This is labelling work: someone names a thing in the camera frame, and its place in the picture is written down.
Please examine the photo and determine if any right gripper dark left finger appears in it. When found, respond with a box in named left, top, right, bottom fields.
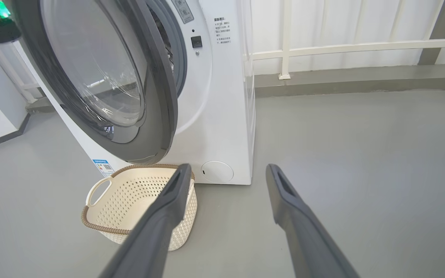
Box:
left=99, top=163, right=192, bottom=278

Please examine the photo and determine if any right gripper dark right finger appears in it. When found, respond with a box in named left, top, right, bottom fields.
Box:
left=266, top=164, right=360, bottom=278

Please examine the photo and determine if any black round glass washer door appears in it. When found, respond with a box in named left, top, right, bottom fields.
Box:
left=12, top=0, right=179, bottom=166

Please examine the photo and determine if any white front-load washing machine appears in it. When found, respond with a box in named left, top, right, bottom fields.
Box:
left=12, top=0, right=256, bottom=185

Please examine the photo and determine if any white perforated basket brown rim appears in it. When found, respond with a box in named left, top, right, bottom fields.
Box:
left=81, top=164, right=199, bottom=251

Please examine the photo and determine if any blue energy label sticker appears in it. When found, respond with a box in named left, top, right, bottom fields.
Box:
left=92, top=159, right=115, bottom=177

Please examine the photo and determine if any round white filter cover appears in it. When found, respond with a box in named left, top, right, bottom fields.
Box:
left=200, top=161, right=234, bottom=183

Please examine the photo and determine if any white metal railing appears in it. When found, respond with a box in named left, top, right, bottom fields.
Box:
left=0, top=39, right=43, bottom=105
left=246, top=0, right=445, bottom=80

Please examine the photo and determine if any grey warning sticker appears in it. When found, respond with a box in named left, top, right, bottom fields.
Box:
left=170, top=0, right=194, bottom=24

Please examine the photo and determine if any dark grey steel column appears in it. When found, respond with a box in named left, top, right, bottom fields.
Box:
left=418, top=0, right=445, bottom=65

